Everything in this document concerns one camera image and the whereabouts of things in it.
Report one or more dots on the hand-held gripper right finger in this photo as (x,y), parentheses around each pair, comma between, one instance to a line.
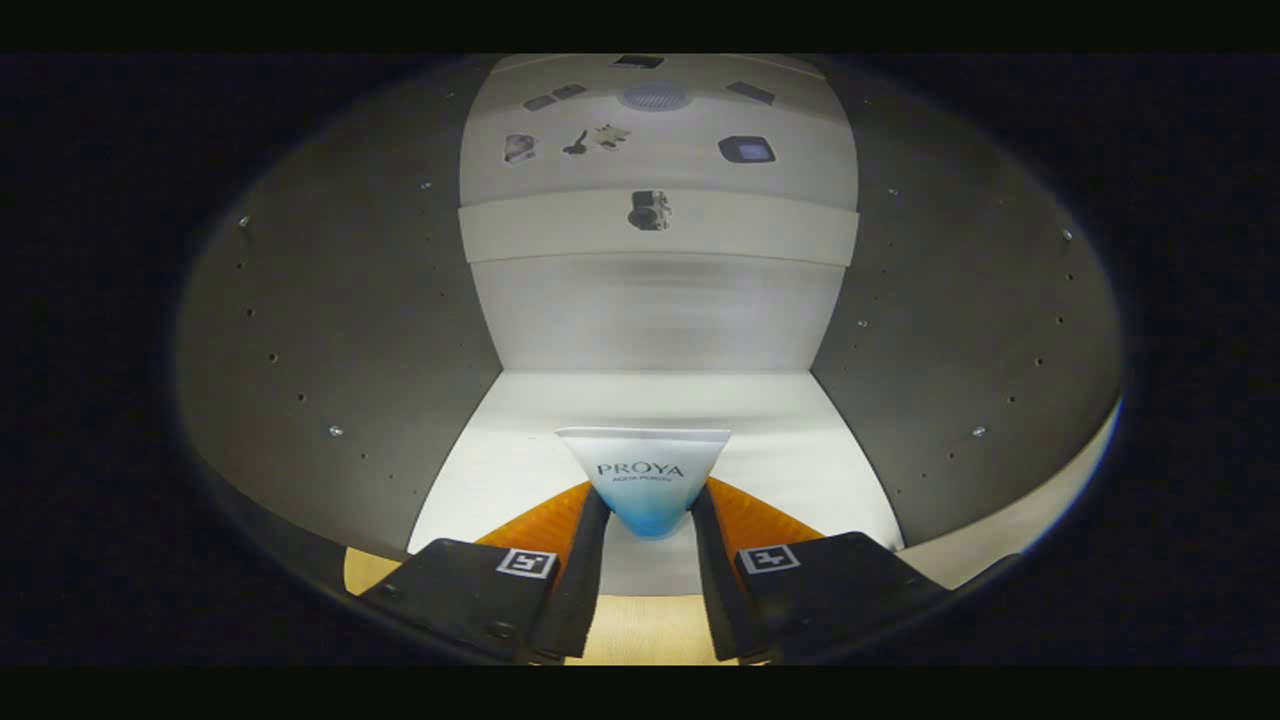
(715,570)

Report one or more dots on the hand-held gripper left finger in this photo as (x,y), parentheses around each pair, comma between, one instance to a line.
(585,570)

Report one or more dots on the white blue cosmetic tube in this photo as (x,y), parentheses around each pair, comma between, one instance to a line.
(645,480)

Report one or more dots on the grey cabinet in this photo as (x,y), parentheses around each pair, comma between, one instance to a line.
(330,330)

